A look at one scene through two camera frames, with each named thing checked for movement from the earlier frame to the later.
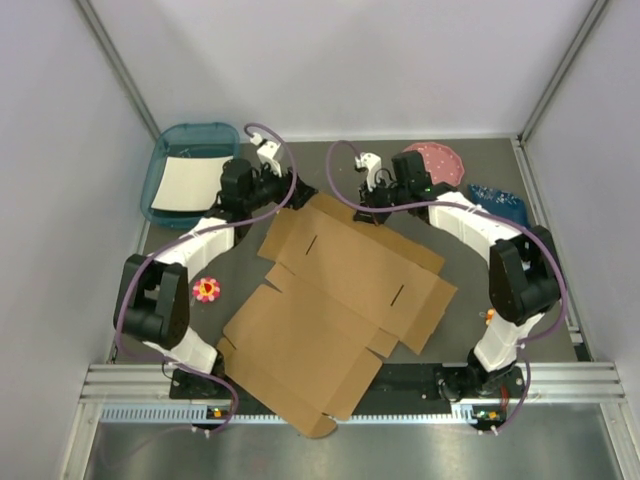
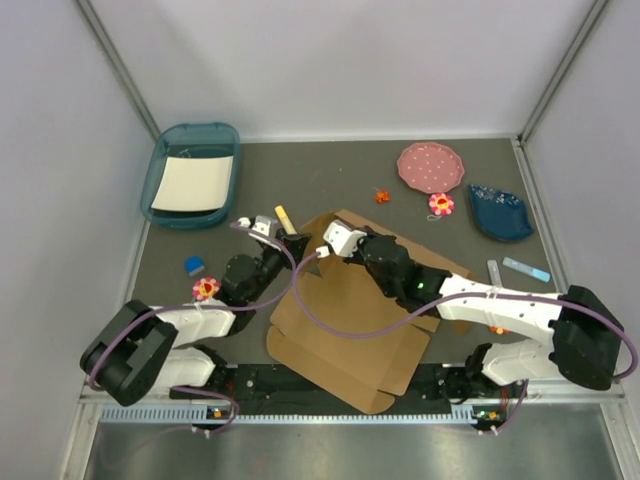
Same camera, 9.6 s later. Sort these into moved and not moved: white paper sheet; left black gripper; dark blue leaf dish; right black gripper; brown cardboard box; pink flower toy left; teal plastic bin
Moved: right black gripper; left black gripper; brown cardboard box
Not moved: white paper sheet; teal plastic bin; pink flower toy left; dark blue leaf dish
